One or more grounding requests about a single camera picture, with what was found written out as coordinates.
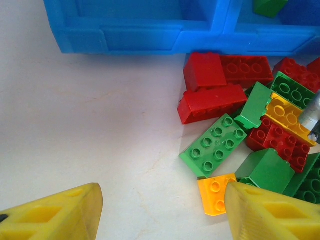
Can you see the green sloped lego brick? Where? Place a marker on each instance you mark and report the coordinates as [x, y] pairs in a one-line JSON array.
[[255, 105]]

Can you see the dark green lego brick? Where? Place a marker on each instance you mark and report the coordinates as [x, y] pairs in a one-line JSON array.
[[268, 7]]

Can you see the red sloped lego brick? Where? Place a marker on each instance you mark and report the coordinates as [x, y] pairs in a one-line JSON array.
[[205, 71]]

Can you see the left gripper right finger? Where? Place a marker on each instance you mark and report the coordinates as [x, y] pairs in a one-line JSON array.
[[270, 220]]

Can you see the green lego block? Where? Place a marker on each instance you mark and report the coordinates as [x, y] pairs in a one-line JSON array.
[[265, 170]]

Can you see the red studded lego brick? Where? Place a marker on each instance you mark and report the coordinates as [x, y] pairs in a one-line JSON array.
[[295, 72]]

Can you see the blue plastic compartment tray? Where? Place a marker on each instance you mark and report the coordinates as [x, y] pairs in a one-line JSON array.
[[140, 37]]

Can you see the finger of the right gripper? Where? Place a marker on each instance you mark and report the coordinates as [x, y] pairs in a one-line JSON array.
[[311, 115]]

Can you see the green eight-stud lego brick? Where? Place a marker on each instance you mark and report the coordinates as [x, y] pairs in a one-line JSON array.
[[215, 147]]

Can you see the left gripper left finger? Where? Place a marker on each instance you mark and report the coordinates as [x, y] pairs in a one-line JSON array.
[[50, 220]]

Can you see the orange lego brick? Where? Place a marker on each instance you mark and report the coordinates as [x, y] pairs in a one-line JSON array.
[[212, 197]]

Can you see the green hollow-side lego brick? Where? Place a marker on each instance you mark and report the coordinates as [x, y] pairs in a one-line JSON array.
[[287, 90]]

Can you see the red hollow-side lego brick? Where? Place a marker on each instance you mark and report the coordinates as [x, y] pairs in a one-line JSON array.
[[250, 72]]

